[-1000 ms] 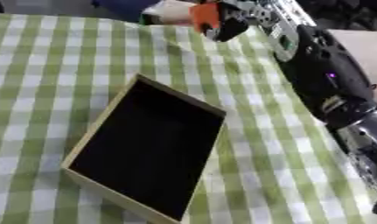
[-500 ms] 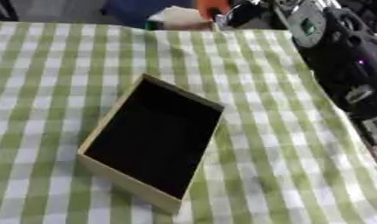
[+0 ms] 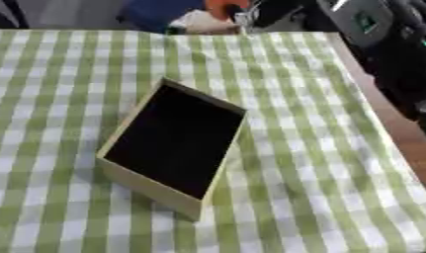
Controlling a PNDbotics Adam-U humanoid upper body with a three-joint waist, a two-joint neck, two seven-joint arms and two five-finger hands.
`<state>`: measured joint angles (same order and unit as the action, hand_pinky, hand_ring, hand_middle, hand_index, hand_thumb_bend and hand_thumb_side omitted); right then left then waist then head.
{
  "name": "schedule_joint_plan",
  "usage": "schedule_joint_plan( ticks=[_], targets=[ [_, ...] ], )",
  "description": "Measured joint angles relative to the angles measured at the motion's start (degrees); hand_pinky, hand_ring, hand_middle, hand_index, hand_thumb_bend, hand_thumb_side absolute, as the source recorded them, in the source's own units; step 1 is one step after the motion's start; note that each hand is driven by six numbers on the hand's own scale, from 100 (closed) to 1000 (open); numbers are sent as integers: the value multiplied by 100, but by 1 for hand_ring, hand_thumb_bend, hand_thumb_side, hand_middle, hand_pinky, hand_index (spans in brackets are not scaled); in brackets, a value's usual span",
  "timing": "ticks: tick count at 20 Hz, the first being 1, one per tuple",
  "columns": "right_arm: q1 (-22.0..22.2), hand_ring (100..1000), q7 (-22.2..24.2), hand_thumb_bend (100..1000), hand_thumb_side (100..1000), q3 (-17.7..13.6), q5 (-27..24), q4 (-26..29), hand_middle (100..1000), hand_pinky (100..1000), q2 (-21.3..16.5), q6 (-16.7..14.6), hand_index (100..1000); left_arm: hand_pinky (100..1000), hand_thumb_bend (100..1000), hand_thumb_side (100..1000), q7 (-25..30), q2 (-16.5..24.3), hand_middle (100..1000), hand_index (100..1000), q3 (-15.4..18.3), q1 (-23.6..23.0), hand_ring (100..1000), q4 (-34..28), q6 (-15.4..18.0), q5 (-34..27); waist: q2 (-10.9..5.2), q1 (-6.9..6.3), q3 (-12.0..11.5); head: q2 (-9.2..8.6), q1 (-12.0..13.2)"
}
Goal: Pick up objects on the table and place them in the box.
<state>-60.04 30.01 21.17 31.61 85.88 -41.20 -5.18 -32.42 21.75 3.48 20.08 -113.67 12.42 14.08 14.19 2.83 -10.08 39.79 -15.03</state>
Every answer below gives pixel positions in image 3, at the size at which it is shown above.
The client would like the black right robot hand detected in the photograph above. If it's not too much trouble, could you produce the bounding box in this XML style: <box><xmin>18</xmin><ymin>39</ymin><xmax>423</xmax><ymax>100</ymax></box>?
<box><xmin>359</xmin><ymin>43</ymin><xmax>426</xmax><ymax>124</ymax></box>

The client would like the tan cardboard box black inside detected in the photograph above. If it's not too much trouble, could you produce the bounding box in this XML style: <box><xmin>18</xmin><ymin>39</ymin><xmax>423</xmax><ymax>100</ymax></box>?
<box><xmin>95</xmin><ymin>77</ymin><xmax>249</xmax><ymax>221</ymax></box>

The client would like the silver tripod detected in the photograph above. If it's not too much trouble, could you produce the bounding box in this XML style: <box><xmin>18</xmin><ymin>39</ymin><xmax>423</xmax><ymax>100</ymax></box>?
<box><xmin>231</xmin><ymin>2</ymin><xmax>265</xmax><ymax>36</ymax></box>

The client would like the orange object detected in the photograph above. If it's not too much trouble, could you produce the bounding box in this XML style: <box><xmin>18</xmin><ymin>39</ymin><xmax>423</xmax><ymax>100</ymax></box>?
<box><xmin>204</xmin><ymin>0</ymin><xmax>251</xmax><ymax>18</ymax></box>

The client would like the white bag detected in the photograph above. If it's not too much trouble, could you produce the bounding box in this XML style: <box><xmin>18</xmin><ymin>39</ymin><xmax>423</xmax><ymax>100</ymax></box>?
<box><xmin>165</xmin><ymin>9</ymin><xmax>242</xmax><ymax>36</ymax></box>

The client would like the black chair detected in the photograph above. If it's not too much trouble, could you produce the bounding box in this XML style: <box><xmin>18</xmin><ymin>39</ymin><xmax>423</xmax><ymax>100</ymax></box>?
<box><xmin>0</xmin><ymin>0</ymin><xmax>32</xmax><ymax>30</ymax></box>

